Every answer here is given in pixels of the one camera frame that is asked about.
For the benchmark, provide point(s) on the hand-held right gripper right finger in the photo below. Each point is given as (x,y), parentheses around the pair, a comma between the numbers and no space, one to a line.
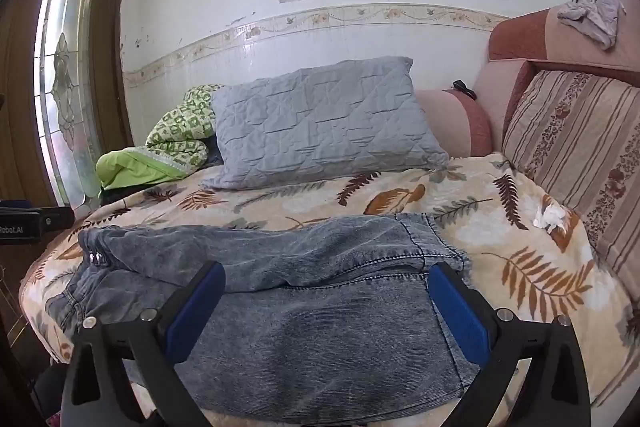
(460,313)

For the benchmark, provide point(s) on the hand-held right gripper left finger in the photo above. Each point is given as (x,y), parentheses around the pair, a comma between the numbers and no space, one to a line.
(195,313)

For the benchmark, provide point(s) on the grey denim pants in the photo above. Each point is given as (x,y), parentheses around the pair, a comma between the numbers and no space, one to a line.
(310,332)

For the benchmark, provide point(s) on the leaf print blanket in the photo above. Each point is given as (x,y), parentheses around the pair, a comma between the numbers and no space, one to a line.
(525,257)

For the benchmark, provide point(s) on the crumpled white tissue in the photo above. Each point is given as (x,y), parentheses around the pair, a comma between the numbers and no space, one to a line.
(547,214)

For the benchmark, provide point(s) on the stained glass door panel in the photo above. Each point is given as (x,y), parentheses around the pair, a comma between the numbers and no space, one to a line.
(67,82)

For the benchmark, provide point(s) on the green patterned quilt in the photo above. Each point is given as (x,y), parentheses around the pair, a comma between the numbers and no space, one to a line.
(170,132)

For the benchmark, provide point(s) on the brown wooden door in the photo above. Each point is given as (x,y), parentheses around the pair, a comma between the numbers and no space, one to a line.
(112,57)

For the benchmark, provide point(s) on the striped floral cushion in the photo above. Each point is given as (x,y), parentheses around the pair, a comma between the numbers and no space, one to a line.
(575,147)

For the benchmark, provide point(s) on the grey quilted pillow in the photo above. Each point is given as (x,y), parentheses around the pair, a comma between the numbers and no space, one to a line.
(320,127)

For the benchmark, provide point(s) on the small black object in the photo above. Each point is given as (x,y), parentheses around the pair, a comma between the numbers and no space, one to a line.
(462,88)

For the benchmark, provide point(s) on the pink and brown pillows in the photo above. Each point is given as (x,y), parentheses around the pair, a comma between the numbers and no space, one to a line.
(505,42)

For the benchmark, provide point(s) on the crumpled grey cloth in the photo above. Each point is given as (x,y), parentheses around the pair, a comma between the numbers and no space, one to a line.
(595,14)

